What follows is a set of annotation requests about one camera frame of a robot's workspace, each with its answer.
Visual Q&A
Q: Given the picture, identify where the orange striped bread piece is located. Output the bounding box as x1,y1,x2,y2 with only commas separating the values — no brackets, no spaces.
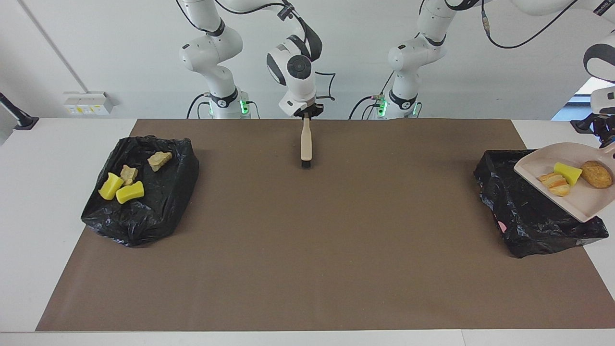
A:
148,151,172,172

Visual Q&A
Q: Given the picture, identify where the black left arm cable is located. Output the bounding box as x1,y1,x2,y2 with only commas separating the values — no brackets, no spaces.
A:
480,0,579,49

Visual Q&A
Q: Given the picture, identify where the beige hand brush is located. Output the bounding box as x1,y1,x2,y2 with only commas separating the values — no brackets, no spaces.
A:
300,117,313,169

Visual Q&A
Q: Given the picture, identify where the brown table mat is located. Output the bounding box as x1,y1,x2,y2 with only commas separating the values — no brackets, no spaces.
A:
36,119,615,332

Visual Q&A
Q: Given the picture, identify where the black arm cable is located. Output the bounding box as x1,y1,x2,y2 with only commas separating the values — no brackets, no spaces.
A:
480,0,579,49
315,71,336,101

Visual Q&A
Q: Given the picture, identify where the white wall socket strip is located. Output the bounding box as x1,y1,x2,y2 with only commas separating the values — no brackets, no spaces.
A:
63,92,114,116

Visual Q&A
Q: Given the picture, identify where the black base cable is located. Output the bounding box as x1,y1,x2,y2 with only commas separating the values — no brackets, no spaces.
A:
349,95,385,120
186,94,212,119

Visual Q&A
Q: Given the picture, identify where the yellow green sponge block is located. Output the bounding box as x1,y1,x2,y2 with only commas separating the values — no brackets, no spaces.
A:
553,162,583,186

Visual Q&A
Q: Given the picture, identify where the yellow sponge wedge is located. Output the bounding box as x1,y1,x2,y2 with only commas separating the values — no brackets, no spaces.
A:
98,173,124,200

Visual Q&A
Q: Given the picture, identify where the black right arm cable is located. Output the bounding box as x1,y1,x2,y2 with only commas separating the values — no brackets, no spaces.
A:
315,71,336,101

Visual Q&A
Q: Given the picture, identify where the brown bread roll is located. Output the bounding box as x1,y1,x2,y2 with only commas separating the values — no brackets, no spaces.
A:
580,161,614,189

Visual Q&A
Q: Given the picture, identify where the orange striped croissant piece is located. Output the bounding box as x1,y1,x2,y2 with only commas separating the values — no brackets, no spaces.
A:
538,173,571,197

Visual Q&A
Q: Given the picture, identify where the beige plastic dustpan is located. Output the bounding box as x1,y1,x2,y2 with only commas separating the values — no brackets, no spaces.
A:
514,142,615,223

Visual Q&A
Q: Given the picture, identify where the black bag lined pink bin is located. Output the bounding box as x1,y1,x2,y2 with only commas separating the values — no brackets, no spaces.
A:
474,148,609,259

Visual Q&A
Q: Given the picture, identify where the notched yellow sponge piece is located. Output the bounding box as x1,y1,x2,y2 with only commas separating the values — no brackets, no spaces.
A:
116,181,145,204

